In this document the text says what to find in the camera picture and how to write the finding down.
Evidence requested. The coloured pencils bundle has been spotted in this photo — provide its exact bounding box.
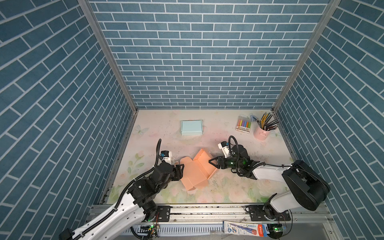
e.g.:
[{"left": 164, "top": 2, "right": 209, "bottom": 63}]
[{"left": 256, "top": 113, "right": 279, "bottom": 131}]

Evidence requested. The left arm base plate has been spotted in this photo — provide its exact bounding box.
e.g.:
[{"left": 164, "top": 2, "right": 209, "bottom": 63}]
[{"left": 146, "top": 206, "right": 171, "bottom": 223}]

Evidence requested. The box of coloured markers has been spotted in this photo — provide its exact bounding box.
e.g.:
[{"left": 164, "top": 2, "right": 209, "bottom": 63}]
[{"left": 236, "top": 117, "right": 251, "bottom": 134}]

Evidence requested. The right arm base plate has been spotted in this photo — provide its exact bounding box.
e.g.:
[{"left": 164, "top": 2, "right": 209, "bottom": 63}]
[{"left": 245, "top": 204, "right": 292, "bottom": 222}]

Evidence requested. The light blue paper box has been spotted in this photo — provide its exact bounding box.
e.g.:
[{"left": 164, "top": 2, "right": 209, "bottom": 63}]
[{"left": 181, "top": 120, "right": 203, "bottom": 136}]

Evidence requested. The pink paper box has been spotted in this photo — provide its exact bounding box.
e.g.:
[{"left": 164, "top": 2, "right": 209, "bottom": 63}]
[{"left": 180, "top": 149, "right": 218, "bottom": 191}]

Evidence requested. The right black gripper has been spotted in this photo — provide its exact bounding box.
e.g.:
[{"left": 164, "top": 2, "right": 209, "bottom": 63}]
[{"left": 208, "top": 155, "right": 243, "bottom": 170}]

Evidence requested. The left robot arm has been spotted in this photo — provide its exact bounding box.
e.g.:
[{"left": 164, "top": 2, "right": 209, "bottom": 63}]
[{"left": 59, "top": 162, "right": 184, "bottom": 240}]

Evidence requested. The aluminium front rail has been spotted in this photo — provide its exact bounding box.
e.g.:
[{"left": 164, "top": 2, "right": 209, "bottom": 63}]
[{"left": 78, "top": 202, "right": 343, "bottom": 240}]

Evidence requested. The left black corrugated cable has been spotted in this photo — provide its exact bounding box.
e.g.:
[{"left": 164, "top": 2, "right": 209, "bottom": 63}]
[{"left": 71, "top": 138, "right": 163, "bottom": 240}]

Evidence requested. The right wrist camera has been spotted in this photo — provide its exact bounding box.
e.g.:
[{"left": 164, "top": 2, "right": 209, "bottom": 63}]
[{"left": 218, "top": 141, "right": 231, "bottom": 158}]

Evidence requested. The pink pencil cup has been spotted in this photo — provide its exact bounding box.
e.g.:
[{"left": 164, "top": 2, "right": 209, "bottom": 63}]
[{"left": 254, "top": 125, "right": 270, "bottom": 141}]

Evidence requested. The white blue red package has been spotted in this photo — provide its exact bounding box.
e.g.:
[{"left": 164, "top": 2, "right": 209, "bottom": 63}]
[{"left": 223, "top": 221, "right": 270, "bottom": 237}]

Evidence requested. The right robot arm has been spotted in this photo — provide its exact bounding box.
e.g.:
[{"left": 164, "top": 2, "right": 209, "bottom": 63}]
[{"left": 209, "top": 142, "right": 331, "bottom": 221}]

